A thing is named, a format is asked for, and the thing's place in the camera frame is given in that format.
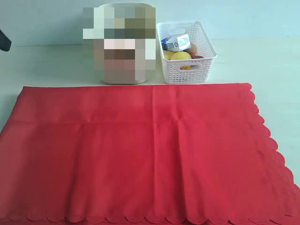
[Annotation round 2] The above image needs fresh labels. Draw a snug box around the brown egg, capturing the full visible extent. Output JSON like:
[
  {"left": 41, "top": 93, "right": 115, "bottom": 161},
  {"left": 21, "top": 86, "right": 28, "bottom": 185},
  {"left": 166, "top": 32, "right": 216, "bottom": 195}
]
[{"left": 186, "top": 43, "right": 197, "bottom": 55}]

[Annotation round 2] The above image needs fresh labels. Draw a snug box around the yellow lemon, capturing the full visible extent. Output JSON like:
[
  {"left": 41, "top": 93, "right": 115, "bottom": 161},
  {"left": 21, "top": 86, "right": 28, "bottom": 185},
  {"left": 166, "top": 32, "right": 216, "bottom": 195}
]
[{"left": 170, "top": 52, "right": 192, "bottom": 60}]

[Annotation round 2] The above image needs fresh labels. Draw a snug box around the yellow cheese wedge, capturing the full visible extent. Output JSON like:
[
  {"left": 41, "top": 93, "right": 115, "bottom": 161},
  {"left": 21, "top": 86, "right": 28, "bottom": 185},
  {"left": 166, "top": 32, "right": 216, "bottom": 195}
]
[{"left": 163, "top": 50, "right": 174, "bottom": 60}]

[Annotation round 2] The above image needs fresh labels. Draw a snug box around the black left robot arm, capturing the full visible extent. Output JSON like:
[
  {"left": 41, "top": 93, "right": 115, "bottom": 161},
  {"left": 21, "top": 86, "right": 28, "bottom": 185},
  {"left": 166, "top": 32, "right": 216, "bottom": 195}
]
[{"left": 0, "top": 30, "right": 12, "bottom": 52}]

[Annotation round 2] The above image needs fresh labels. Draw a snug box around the red sausage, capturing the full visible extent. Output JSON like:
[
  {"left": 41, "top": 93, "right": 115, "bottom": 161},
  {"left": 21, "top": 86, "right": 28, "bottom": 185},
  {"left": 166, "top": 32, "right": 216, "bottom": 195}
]
[{"left": 191, "top": 55, "right": 204, "bottom": 59}]

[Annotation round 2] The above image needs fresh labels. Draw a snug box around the blue white milk carton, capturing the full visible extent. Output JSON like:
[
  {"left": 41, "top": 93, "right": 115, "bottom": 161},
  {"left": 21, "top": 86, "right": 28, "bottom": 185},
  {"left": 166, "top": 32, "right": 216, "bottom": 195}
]
[{"left": 161, "top": 34, "right": 191, "bottom": 52}]

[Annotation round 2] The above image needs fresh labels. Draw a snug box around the fried chicken nugget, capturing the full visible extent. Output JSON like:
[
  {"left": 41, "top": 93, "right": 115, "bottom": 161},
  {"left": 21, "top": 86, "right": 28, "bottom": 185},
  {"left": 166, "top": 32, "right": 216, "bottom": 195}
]
[{"left": 180, "top": 66, "right": 191, "bottom": 70}]

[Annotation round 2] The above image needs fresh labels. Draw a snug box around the red tablecloth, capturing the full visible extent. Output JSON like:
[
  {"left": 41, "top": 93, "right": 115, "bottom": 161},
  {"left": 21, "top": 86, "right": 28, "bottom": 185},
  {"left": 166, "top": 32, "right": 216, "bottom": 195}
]
[{"left": 0, "top": 83, "right": 300, "bottom": 225}]

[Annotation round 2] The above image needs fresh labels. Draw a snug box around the white perforated plastic basket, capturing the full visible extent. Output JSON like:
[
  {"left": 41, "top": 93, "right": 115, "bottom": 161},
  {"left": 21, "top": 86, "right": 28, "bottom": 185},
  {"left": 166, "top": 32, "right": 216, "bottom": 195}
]
[{"left": 157, "top": 21, "right": 217, "bottom": 84}]

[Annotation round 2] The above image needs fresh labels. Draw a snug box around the cream plastic bin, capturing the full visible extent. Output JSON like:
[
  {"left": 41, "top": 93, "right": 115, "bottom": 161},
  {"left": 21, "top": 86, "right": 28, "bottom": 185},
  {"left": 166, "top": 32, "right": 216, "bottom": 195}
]
[{"left": 82, "top": 2, "right": 157, "bottom": 84}]

